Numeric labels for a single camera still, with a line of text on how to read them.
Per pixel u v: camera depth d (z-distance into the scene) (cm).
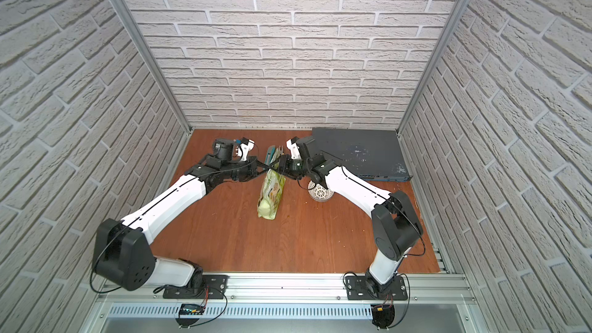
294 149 77
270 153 109
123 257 41
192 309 72
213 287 73
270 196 80
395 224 46
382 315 69
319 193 95
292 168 73
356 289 73
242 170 70
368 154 105
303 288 76
